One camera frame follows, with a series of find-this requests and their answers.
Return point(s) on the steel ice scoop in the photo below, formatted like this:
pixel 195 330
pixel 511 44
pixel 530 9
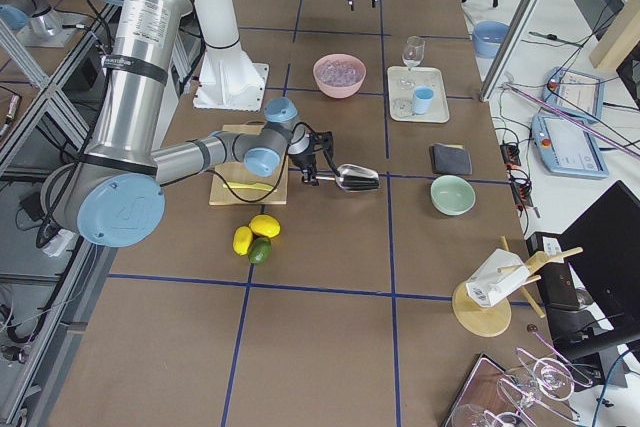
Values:
pixel 353 178

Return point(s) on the pink bowl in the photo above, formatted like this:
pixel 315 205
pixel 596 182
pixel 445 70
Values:
pixel 339 92

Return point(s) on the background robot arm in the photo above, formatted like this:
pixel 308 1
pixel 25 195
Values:
pixel 35 23

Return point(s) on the clear ice cubes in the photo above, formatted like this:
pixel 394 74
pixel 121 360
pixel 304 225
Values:
pixel 339 73

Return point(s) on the blue plastic cup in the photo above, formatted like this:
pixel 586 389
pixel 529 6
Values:
pixel 421 100

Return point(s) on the yellow plastic knife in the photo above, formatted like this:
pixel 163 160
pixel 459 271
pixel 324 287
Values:
pixel 257 186

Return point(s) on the yellow lemon upper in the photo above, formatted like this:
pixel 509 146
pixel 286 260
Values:
pixel 265 225

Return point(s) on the yellow lemon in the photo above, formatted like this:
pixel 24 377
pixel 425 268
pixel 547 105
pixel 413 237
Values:
pixel 242 240
pixel 265 225

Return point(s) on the clear wine glass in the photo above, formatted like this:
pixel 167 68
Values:
pixel 412 56

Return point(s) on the wooden cutting board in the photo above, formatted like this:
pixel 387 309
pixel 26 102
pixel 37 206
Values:
pixel 221 195

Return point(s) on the green lime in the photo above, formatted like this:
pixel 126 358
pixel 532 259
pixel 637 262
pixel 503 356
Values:
pixel 259 250

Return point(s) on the yellow lemon left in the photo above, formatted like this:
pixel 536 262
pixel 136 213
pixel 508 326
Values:
pixel 242 240

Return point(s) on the cream serving tray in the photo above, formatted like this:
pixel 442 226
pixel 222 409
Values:
pixel 400 100

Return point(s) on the blue bowl on desk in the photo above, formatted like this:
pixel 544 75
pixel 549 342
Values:
pixel 487 37

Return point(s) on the grey folded cloth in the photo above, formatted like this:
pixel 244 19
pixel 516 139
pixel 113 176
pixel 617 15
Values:
pixel 449 159

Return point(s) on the green ceramic bowl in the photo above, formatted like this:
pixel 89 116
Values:
pixel 452 195

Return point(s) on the white carton box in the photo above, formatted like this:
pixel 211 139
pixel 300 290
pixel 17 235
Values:
pixel 500 275

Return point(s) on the wooden mug tree stand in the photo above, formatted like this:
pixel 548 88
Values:
pixel 493 321

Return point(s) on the far teach pendant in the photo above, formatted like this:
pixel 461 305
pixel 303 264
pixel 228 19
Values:
pixel 575 93

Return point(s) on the teach pendant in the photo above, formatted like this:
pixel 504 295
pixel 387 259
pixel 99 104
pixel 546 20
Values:
pixel 575 93
pixel 567 148

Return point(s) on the near teach pendant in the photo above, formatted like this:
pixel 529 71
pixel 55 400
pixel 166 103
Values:
pixel 567 148

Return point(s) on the dark wooden tray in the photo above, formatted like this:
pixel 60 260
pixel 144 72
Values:
pixel 478 401

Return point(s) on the black monitor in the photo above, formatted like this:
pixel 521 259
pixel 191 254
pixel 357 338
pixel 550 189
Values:
pixel 608 267

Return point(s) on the upside-down wine glass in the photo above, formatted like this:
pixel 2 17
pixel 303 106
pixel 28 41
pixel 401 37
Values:
pixel 545 381

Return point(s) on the aluminium frame post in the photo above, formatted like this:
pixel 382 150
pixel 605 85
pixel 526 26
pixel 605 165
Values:
pixel 518 24

